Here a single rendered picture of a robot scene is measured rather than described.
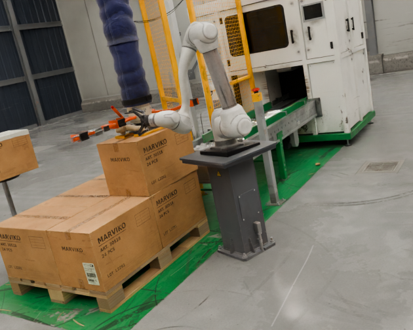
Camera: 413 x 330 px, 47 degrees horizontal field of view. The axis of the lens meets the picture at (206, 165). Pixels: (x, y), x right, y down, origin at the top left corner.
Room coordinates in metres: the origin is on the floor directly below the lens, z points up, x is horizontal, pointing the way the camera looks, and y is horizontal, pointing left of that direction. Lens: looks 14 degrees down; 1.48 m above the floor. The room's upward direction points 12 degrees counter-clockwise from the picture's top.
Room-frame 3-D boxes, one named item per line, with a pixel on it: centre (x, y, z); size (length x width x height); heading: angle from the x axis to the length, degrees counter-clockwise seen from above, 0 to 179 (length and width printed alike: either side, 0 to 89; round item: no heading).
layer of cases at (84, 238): (3.44, 0.83, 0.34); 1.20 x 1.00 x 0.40; 145
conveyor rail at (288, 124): (4.60, -0.73, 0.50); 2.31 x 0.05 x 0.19; 145
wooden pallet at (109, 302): (3.44, 0.83, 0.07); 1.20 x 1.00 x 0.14; 145
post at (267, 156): (4.01, -0.54, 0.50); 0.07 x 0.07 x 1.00; 55
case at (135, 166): (3.52, 0.41, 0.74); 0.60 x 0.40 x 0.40; 143
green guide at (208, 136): (5.23, -0.45, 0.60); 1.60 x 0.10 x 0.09; 145
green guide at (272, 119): (4.92, -0.89, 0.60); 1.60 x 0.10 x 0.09; 145
